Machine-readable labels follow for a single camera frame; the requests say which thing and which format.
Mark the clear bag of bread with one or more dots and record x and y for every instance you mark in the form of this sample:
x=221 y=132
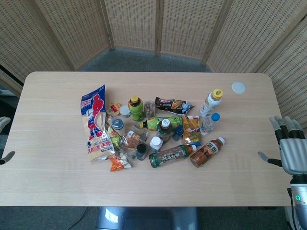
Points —
x=132 y=141

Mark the black-lid small jar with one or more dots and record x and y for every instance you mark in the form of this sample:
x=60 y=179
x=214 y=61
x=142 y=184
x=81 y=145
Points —
x=141 y=152

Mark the bright green drink bottle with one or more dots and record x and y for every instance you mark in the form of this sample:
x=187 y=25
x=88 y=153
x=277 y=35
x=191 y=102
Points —
x=153 y=123

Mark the white lidded small cup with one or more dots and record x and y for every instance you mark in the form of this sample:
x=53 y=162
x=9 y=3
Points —
x=124 y=111

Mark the white bottle yellow cap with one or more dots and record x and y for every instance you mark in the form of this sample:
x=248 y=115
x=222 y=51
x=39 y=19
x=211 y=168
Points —
x=209 y=103

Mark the orange snack bag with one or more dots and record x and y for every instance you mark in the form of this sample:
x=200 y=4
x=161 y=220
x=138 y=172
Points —
x=120 y=163

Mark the green tea bottle yellow cap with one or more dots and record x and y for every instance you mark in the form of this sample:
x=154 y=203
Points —
x=136 y=109

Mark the dark green tea bottle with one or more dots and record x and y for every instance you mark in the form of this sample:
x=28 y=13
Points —
x=168 y=155

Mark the clear jar of nuts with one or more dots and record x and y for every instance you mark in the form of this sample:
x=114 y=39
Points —
x=149 y=109

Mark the white round disc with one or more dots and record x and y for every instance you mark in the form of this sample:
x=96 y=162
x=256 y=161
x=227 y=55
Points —
x=239 y=87

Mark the small blue bottle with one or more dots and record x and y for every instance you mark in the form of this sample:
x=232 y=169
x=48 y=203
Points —
x=177 y=134

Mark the dark brown snack bag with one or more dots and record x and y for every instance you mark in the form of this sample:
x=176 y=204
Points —
x=171 y=105

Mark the red yellow jelly cup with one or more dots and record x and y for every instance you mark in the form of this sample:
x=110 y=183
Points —
x=114 y=109

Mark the yellow chip bag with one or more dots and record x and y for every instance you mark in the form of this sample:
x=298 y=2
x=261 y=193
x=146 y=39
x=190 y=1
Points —
x=192 y=130

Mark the clear round grey-lid container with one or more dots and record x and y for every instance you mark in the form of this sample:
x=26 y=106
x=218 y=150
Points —
x=117 y=123

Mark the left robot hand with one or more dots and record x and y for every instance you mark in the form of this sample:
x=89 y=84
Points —
x=5 y=122

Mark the woven folding screen panel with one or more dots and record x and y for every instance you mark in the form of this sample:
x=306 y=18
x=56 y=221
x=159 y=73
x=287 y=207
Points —
x=291 y=76
x=189 y=26
x=76 y=26
x=21 y=43
x=251 y=36
x=132 y=24

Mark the green snack bag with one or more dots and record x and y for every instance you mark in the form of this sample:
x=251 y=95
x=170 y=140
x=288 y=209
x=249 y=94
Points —
x=114 y=140

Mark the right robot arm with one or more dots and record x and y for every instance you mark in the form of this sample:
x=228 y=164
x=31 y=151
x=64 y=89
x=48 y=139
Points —
x=298 y=203

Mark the clear water bottle blue cap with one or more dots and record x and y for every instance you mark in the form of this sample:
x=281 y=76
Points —
x=209 y=124

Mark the dark tea bottle white cap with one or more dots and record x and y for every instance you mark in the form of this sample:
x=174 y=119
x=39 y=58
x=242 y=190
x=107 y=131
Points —
x=165 y=129

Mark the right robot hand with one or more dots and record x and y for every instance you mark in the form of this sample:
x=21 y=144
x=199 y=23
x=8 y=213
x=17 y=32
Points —
x=292 y=151

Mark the brown tea bottle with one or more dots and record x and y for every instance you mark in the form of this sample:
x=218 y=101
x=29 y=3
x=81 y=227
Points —
x=206 y=152

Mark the white-capped small jar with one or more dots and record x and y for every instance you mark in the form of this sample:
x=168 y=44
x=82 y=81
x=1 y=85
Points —
x=156 y=143

